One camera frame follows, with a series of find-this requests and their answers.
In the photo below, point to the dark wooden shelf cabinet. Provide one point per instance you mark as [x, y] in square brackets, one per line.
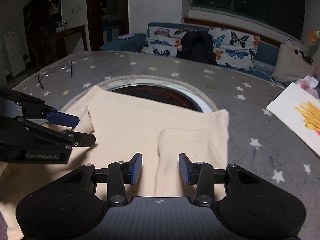
[42, 22]

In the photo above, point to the orange artificial flower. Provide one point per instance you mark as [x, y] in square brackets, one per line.
[314, 36]

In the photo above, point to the grey star print tablecloth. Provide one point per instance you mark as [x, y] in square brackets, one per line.
[250, 120]

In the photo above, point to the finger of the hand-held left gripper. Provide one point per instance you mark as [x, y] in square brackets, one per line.
[82, 140]
[62, 119]

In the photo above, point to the small purple pouch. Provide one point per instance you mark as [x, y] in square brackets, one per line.
[125, 36]

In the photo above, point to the cream knit garment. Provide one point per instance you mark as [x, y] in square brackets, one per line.
[125, 122]

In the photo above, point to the clear glass jar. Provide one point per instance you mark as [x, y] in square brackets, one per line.
[65, 25]

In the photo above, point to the butterfly print sofa cover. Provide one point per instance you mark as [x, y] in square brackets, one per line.
[235, 47]

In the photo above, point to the black backpack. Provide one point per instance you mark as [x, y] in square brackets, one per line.
[197, 47]

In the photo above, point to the beige panda pillow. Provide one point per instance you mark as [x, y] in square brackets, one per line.
[290, 62]

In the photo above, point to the white fries print tote bag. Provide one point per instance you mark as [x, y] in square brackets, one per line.
[295, 120]

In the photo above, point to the blue sofa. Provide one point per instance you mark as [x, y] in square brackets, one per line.
[266, 52]

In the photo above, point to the pink crumpled bag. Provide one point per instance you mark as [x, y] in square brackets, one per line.
[308, 83]

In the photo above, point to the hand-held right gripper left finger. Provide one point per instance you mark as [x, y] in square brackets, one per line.
[136, 169]

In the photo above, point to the round table heater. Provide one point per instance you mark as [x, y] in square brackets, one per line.
[155, 93]

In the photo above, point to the small white fridge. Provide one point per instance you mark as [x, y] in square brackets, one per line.
[13, 52]

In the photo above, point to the dark glass window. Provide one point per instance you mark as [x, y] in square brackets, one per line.
[250, 0]

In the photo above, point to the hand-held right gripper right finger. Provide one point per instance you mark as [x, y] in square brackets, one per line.
[185, 171]

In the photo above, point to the black frame eyeglasses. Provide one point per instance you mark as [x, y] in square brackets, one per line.
[71, 68]

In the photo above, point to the dark wooden door frame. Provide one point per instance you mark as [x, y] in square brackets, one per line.
[89, 15]

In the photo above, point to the dark wooden side table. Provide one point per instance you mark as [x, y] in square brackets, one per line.
[70, 32]

